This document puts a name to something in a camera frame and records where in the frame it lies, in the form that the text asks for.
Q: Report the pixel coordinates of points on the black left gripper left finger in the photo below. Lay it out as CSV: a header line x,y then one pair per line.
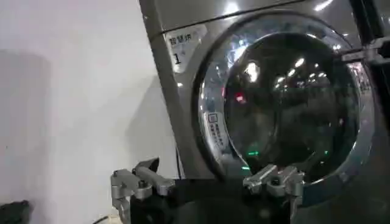
x,y
134,182

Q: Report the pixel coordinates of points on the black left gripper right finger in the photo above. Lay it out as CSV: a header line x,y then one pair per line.
x,y
275,181

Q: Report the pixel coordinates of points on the round glass dryer door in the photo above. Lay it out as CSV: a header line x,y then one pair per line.
x,y
283,97

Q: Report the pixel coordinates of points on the grey dryer with number label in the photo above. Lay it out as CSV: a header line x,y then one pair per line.
x,y
179,100

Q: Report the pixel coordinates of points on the black object on floor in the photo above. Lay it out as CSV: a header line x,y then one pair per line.
x,y
14,212

